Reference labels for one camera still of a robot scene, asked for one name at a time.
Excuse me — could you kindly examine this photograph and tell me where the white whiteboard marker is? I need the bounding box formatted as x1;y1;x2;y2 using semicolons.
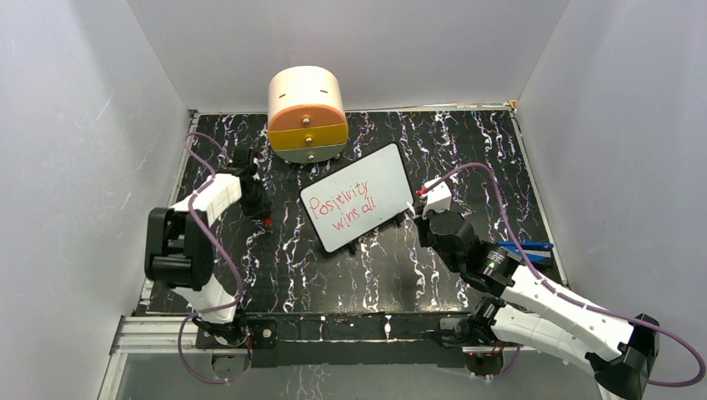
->
407;202;418;218

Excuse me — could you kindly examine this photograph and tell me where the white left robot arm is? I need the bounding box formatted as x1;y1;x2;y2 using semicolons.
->
144;147;272;347

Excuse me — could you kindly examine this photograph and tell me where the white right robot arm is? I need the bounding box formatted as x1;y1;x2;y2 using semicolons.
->
414;211;659;399

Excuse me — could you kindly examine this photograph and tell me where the black framed whiteboard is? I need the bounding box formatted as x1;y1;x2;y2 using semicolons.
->
298;142;414;253

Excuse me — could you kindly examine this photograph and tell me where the blue whiteboard eraser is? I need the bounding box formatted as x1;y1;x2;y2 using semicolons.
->
496;241;555;269

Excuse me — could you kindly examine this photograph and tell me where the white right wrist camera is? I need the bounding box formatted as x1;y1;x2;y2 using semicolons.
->
417;178;452;219

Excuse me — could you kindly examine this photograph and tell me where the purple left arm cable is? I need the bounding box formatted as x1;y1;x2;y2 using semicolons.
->
176;131;249;386

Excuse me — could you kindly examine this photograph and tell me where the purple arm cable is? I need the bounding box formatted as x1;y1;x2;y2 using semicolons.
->
422;161;707;388
176;131;249;386

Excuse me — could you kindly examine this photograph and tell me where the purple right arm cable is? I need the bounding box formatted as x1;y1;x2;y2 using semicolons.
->
422;161;707;388

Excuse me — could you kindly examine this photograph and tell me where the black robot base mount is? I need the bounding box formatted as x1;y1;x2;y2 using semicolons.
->
195;311;511;375

